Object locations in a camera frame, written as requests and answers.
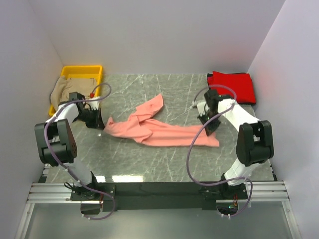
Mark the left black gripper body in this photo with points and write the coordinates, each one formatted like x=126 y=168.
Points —
x=89 y=117

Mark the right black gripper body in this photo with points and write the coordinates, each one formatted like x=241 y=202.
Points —
x=208 y=115

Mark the pink t shirt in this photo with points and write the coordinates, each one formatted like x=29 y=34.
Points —
x=142 y=128

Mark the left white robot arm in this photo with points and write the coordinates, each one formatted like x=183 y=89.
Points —
x=57 y=146

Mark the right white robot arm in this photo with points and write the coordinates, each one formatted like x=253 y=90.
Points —
x=254 y=142

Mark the red folded t shirt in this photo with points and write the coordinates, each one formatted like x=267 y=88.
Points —
x=240 y=83

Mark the beige t shirt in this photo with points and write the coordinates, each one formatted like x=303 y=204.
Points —
x=64 y=87

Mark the yellow plastic bin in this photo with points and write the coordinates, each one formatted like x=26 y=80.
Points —
x=81 y=71

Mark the black base bar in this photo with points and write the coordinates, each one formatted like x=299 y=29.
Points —
x=161 y=195

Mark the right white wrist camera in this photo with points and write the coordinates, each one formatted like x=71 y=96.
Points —
x=201 y=107

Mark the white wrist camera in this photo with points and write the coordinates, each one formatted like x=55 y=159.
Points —
x=201 y=107
x=92 y=104

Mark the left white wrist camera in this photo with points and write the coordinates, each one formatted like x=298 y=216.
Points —
x=92 y=104

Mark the aluminium rail frame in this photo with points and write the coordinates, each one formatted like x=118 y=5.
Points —
x=49 y=214

